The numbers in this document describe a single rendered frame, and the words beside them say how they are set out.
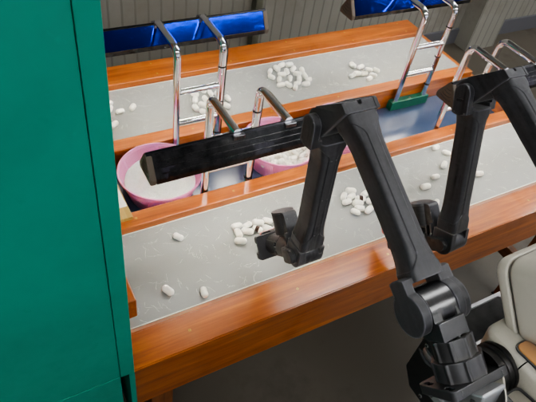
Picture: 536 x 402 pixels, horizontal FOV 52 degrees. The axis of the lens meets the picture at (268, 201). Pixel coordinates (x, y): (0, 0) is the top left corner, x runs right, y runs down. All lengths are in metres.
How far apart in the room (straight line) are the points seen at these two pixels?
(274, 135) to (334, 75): 1.00
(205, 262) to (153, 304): 0.19
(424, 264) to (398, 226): 0.08
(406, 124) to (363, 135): 1.37
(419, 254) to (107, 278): 0.52
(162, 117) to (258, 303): 0.85
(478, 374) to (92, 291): 0.64
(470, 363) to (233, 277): 0.77
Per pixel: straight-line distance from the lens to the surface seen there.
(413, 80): 2.43
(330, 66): 2.42
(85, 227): 0.85
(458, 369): 0.94
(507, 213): 1.97
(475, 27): 4.48
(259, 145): 1.40
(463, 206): 1.39
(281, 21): 3.47
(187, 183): 1.77
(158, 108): 2.05
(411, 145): 2.07
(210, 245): 1.59
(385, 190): 0.94
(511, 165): 2.22
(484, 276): 2.83
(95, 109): 0.71
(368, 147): 0.95
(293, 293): 1.49
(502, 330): 1.02
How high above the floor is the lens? 1.97
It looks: 45 degrees down
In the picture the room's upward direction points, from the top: 11 degrees clockwise
